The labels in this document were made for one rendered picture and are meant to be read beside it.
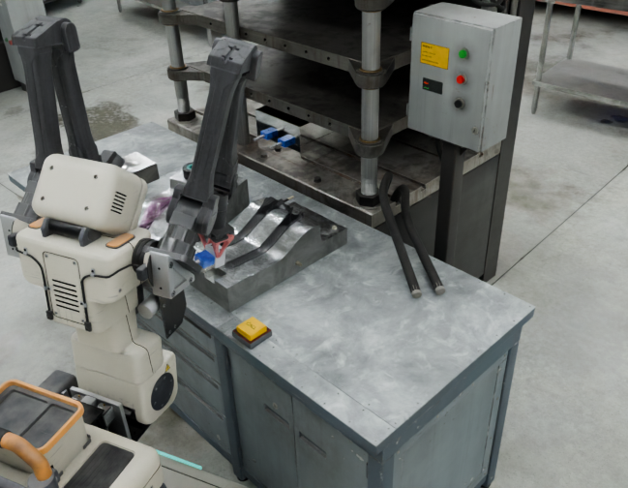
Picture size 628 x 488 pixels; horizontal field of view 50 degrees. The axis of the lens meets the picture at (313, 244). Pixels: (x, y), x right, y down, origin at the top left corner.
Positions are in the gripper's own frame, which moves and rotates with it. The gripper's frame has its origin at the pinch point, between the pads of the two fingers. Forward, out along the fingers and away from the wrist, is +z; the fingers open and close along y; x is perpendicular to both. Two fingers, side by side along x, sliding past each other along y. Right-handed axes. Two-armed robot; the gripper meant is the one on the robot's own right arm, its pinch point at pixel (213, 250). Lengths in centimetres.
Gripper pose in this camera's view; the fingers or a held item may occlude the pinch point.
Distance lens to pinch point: 196.3
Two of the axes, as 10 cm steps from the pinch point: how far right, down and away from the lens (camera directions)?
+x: -7.0, 2.9, -6.5
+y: -6.9, -4.8, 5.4
